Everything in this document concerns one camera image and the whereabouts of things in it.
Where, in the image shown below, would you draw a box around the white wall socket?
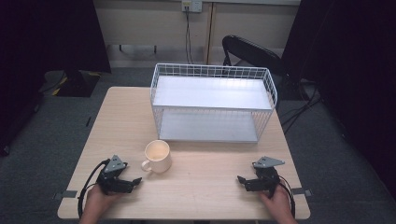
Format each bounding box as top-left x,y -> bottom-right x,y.
181,0 -> 204,14

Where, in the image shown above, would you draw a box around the cream ceramic cup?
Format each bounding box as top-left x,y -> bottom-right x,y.
140,139 -> 173,175

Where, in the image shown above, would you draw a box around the person's left hand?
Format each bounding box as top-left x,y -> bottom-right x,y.
81,184 -> 124,220

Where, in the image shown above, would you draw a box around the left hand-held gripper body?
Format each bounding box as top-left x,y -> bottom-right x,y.
95,154 -> 129,196

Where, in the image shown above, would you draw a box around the black floor cables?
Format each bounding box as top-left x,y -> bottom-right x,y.
279,81 -> 324,135

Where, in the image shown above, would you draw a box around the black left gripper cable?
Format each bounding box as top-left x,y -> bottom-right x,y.
77,158 -> 111,218

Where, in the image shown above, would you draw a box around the grey tape strip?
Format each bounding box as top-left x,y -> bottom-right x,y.
290,187 -> 313,198
52,189 -> 78,201

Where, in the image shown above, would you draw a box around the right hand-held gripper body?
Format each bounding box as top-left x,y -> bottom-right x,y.
251,156 -> 286,198

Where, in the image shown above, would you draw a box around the black stand base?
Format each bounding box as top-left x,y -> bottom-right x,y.
55,69 -> 102,98

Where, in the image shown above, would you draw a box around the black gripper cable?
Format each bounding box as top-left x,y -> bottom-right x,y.
277,178 -> 296,218
77,158 -> 111,218

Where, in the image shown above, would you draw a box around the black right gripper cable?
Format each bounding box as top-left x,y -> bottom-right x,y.
277,178 -> 296,218

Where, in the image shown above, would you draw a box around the white wire shelf rack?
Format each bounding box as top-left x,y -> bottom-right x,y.
149,63 -> 278,145

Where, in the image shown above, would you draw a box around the dark curtain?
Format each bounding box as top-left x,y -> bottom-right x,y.
0,0 -> 112,157
280,0 -> 396,202

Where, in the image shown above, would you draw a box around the person's right hand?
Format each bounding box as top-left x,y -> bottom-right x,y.
257,184 -> 295,221

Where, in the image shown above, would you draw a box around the black chair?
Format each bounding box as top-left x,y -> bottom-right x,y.
221,35 -> 285,77

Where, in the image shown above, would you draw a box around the black wall socket cable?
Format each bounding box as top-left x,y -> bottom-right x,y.
184,5 -> 194,65

